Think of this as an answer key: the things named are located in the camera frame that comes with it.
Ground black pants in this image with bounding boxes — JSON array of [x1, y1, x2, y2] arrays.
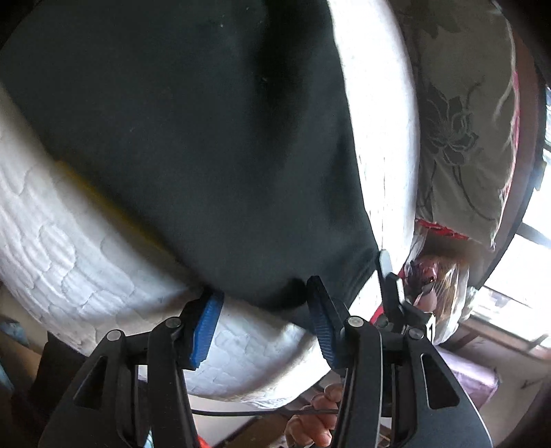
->
[[1, 1, 378, 325]]

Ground right hand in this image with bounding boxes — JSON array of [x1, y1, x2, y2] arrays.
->
[[285, 383, 344, 447]]

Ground pink cloth on floor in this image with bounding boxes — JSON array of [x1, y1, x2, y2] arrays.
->
[[437, 347, 501, 411]]

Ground white quilted bedspread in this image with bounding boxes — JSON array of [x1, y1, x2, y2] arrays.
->
[[1, 1, 419, 409]]

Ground grey floral pillow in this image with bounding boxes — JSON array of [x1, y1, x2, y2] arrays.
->
[[391, 1, 518, 249]]

